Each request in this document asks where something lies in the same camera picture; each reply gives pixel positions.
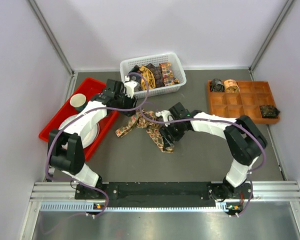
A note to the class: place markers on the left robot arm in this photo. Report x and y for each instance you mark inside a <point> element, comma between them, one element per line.
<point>65,147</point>

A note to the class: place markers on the floral patterned tie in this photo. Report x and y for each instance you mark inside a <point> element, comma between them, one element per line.
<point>152,129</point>

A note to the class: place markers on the orange dotted tie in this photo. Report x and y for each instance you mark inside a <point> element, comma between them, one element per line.
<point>168,76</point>

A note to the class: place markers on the maroon patterned tie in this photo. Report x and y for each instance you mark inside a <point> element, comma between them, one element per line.
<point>157,73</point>

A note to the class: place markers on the white plastic basket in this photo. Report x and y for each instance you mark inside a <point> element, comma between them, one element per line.
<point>156,60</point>

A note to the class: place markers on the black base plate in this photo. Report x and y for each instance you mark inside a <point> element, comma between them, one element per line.
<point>171,194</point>

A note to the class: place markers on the green mug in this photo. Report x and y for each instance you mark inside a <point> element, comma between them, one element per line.
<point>78,102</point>

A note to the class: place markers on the white paper plate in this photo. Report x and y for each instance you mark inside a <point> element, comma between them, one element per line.
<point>90,137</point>

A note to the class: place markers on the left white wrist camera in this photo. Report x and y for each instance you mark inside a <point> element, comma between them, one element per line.
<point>130,86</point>

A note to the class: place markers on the dark blue patterned tie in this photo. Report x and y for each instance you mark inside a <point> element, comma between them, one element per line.
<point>133,77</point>

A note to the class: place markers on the rolled dark green tie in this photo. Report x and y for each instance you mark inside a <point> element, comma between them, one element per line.
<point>269,111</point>

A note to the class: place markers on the wooden compartment tray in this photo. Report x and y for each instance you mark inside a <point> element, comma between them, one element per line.
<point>251,96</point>

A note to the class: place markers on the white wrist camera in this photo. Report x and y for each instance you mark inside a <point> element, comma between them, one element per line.
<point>166,116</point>
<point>130,86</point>

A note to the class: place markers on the yellow patterned tie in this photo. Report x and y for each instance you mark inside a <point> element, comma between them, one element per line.
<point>147,77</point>

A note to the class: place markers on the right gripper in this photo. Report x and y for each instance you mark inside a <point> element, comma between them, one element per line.
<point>166,131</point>

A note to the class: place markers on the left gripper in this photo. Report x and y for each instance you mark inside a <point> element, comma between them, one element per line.
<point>130,102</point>

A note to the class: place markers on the red plastic tray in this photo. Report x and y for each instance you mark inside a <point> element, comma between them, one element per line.
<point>89,87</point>

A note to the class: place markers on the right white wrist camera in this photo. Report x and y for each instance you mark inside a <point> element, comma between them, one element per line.
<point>166,116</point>

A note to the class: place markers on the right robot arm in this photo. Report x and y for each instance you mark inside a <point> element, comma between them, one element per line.
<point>245,141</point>

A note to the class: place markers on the rolled dark grey tie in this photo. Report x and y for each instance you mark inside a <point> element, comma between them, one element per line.
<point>217,85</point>

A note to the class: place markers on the aluminium front rail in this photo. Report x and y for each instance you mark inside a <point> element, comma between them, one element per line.
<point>72,197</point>

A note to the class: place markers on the rolled beige tie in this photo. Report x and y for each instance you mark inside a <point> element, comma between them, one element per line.
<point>231,86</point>

